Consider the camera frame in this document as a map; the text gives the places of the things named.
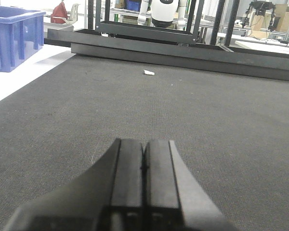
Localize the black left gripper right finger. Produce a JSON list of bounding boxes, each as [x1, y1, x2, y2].
[[144, 139, 237, 231]]

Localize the dark grey fabric mat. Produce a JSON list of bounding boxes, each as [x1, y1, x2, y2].
[[0, 56, 289, 231]]

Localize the red bag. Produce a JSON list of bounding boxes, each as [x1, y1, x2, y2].
[[51, 1, 67, 24]]

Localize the white humanoid robot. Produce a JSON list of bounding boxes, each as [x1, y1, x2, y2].
[[137, 0, 187, 31]]

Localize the small white paper scrap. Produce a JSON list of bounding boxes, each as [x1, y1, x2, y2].
[[144, 70, 155, 76]]

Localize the white plastic chair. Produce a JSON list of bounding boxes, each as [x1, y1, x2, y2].
[[63, 3, 80, 25]]

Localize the black metal frame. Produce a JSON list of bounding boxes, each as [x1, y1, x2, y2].
[[47, 0, 289, 83]]

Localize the blue plastic crate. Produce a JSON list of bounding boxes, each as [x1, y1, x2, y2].
[[0, 6, 46, 72]]

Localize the cardboard boxes in background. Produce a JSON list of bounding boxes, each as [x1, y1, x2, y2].
[[250, 4, 289, 33]]

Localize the black robot on stand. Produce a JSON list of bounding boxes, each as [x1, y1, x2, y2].
[[242, 0, 277, 32]]

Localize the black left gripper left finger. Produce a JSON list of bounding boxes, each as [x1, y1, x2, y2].
[[5, 139, 143, 231]]

